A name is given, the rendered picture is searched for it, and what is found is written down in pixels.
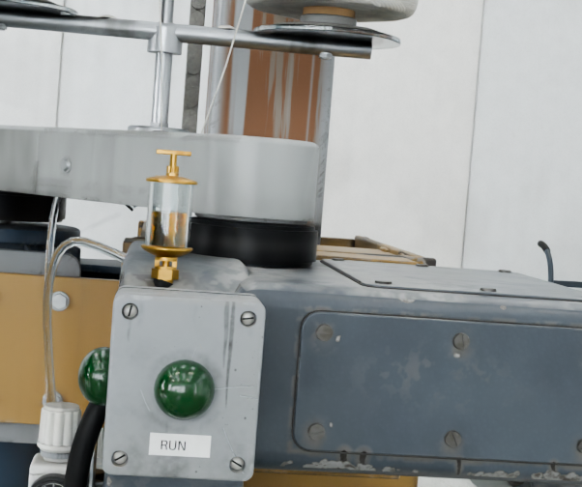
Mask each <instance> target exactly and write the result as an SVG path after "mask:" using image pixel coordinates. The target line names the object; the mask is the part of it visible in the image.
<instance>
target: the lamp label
mask: <svg viewBox="0 0 582 487"><path fill-rule="evenodd" d="M211 437H212V436H201V435H183V434H165V433H150V445H149V455H167V456H186V457H204V458H210V449H211Z"/></svg>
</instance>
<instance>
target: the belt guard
mask: <svg viewBox="0 0 582 487"><path fill-rule="evenodd" d="M157 149H160V150H172V151H185V152H191V156H190V157H188V156H177V166H179V177H184V178H188V179H191V180H194V181H197V182H198V184H197V185H194V190H193V202H192V212H193V213H194V215H196V216H200V217H207V218H215V219H225V220H236V221H247V222H260V223H275V224H298V225H303V224H307V222H308V221H313V220H314V211H315V198H316V186H317V174H318V161H319V146H318V145H317V144H315V143H312V142H306V141H299V140H290V139H280V138H270V137H258V136H245V135H231V134H211V133H189V132H166V131H144V130H120V129H76V128H54V127H30V126H8V125H0V190H2V191H10V192H18V193H27V194H36V195H44V196H52V197H61V198H70V199H78V200H86V201H95V202H103V203H112V204H120V205H129V206H137V207H146V208H147V204H148V190H149V182H147V181H146V178H149V177H155V176H156V175H158V176H161V175H166V165H167V166H169V161H170V155H164V154H157Z"/></svg>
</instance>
